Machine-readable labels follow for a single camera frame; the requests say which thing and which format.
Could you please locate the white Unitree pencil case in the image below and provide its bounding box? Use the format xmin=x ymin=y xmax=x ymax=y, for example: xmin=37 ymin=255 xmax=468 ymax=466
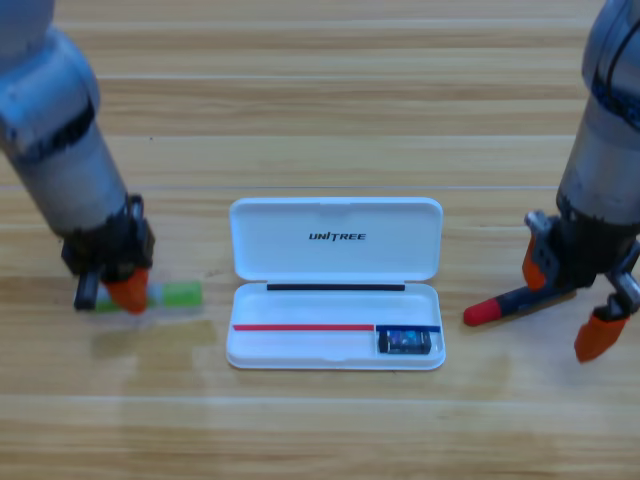
xmin=225 ymin=196 xmax=447 ymax=372

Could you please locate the black marker with red cap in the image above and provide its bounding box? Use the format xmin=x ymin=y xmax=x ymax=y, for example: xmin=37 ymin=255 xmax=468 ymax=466
xmin=462 ymin=287 xmax=576 ymax=327

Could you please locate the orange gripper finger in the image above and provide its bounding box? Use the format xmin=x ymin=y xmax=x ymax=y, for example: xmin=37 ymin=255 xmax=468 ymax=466
xmin=573 ymin=312 xmax=629 ymax=364
xmin=103 ymin=268 xmax=150 ymax=315
xmin=522 ymin=234 xmax=547 ymax=292

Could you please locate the black eraser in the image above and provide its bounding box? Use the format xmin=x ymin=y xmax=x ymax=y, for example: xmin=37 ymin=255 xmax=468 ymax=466
xmin=377 ymin=327 xmax=433 ymax=355

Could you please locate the green highlighter pen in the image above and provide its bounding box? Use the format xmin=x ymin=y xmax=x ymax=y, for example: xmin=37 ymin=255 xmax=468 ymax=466
xmin=94 ymin=280 xmax=204 ymax=315

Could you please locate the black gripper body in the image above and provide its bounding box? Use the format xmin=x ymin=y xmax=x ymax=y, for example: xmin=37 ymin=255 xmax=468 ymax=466
xmin=60 ymin=194 xmax=155 ymax=310
xmin=523 ymin=209 xmax=640 ymax=321

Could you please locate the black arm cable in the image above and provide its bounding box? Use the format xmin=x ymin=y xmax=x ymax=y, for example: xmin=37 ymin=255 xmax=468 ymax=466
xmin=604 ymin=19 xmax=640 ymax=101

